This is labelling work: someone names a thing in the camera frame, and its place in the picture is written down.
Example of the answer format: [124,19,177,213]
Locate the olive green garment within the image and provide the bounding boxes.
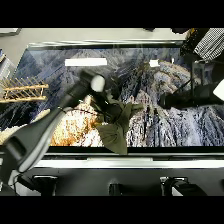
[89,93,145,156]

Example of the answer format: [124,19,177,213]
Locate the silver frame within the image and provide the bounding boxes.
[0,151,224,197]

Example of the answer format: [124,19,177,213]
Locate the brown wooden hanger rack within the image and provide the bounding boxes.
[0,76,50,104]

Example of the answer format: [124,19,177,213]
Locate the checked shirt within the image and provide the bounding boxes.
[194,28,224,62]

